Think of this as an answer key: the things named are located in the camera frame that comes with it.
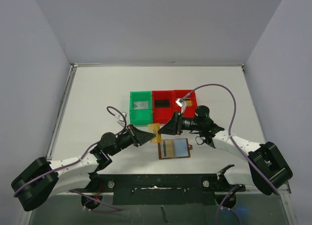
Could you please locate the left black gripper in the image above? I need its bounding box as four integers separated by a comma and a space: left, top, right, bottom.
109, 123, 156, 156

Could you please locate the gold vip card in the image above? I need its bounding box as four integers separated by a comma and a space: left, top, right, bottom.
148, 123, 162, 144

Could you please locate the brown leather card holder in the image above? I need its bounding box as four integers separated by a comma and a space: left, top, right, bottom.
158, 138, 193, 160

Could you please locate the gold card with grey stripe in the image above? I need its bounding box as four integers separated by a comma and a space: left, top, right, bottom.
163, 140, 175, 158

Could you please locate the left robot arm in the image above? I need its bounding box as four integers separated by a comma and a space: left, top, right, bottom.
11, 125, 156, 211

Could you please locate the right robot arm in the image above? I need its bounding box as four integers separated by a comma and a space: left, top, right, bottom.
158, 105, 293, 195

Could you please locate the gold card in red bin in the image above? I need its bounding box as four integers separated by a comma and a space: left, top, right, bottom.
182, 98, 193, 107

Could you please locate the black card in red bin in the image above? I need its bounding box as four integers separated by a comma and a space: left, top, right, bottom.
154, 99, 171, 108

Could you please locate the silver card in green bin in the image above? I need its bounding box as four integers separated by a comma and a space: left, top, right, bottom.
133, 101, 149, 110

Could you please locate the middle red plastic bin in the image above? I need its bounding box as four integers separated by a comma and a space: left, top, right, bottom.
152, 91, 174, 124

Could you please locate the red plastic bin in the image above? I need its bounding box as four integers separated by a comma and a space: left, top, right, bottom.
173, 90, 197, 118
152, 91, 174, 124

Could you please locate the right red plastic bin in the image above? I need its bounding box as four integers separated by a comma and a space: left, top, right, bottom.
173, 90, 197, 118

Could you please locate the green plastic bin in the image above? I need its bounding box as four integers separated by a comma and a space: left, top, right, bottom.
129, 91, 153, 125

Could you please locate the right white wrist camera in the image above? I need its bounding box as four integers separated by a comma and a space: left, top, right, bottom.
175, 98, 187, 114

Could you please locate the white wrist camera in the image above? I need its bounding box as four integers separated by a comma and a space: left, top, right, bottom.
117, 112, 128, 126
175, 98, 187, 114

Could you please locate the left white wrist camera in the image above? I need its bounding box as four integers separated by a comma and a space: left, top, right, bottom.
117, 112, 128, 126

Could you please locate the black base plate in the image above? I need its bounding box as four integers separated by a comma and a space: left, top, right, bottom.
78, 173, 233, 206

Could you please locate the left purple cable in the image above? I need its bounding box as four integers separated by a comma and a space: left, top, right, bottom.
13, 106, 130, 213

